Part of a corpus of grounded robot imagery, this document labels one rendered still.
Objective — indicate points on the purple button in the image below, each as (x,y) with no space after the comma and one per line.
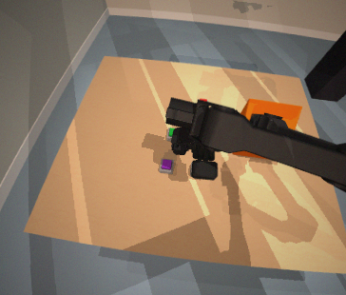
(166,166)

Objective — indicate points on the green button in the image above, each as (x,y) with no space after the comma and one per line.
(169,134)

